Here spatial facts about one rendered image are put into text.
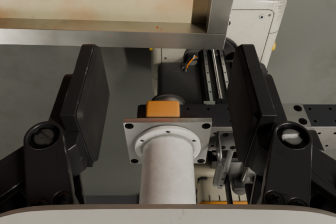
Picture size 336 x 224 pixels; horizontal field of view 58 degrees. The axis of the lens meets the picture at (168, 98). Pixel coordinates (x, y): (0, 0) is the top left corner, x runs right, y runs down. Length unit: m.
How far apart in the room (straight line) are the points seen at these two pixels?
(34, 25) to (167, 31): 0.25
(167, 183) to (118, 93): 1.69
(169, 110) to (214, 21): 0.18
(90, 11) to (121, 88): 1.52
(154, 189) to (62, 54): 1.58
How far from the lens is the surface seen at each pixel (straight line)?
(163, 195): 0.49
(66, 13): 0.63
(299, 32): 1.94
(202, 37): 0.59
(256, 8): 1.43
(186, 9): 0.60
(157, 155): 0.53
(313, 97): 2.38
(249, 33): 1.50
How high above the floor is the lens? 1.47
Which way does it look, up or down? 43 degrees down
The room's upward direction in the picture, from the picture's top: 180 degrees clockwise
